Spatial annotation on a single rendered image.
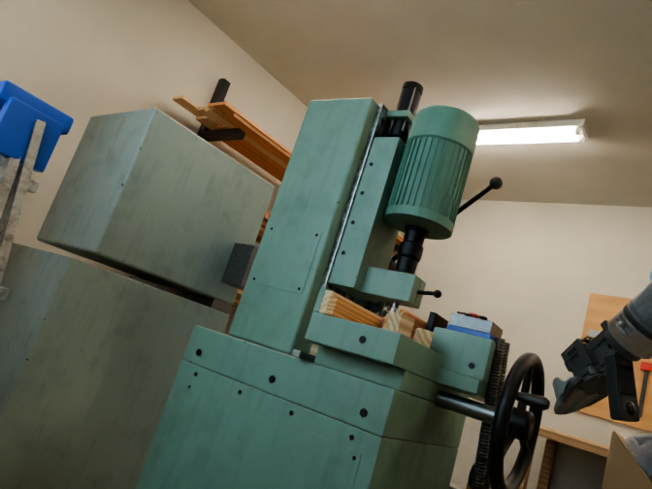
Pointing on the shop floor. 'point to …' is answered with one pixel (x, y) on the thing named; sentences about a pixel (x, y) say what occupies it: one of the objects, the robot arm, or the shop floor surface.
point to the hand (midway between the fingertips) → (562, 412)
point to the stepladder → (22, 155)
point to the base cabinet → (275, 444)
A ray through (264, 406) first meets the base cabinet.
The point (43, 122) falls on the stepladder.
